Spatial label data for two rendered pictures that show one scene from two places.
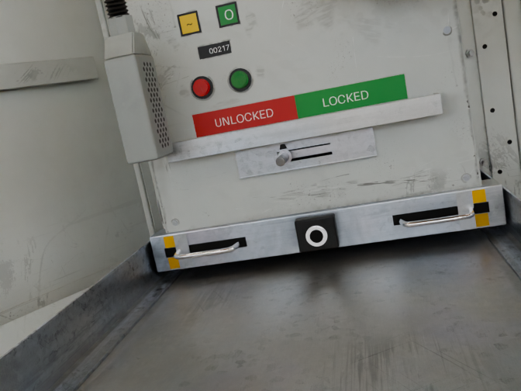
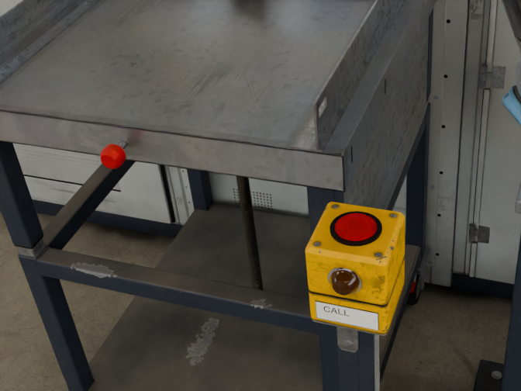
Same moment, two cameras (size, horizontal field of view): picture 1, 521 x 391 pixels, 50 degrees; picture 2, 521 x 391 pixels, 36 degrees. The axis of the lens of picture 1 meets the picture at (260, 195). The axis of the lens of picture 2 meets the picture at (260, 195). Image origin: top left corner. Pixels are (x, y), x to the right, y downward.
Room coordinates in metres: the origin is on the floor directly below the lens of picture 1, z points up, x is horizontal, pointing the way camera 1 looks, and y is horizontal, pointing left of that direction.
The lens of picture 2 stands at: (-0.48, -0.36, 1.40)
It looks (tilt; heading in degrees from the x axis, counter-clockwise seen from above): 37 degrees down; 13
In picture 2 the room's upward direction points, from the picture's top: 7 degrees counter-clockwise
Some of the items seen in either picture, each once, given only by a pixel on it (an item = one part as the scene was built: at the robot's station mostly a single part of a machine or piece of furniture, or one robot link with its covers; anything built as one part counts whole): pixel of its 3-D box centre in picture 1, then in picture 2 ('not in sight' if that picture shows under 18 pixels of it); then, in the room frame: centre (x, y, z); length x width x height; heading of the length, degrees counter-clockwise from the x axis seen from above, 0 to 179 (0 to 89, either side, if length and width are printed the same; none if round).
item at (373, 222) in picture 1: (319, 226); not in sight; (0.85, -0.08, 0.90); 0.54 x 0.05 x 0.06; 78
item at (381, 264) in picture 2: not in sight; (357, 267); (0.11, -0.31, 0.85); 0.08 x 0.08 x 0.10; 78
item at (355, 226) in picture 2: not in sight; (356, 230); (0.11, -0.31, 0.90); 0.04 x 0.04 x 0.02
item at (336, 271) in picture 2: not in sight; (343, 284); (0.06, -0.30, 0.87); 0.03 x 0.01 x 0.03; 78
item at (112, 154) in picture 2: not in sight; (115, 152); (0.35, 0.03, 0.82); 0.04 x 0.03 x 0.03; 168
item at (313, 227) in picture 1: (316, 233); not in sight; (0.82, -0.07, 0.90); 0.06 x 0.03 x 0.05; 78
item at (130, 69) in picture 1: (139, 98); not in sight; (0.81, 0.14, 1.14); 0.08 x 0.05 x 0.17; 168
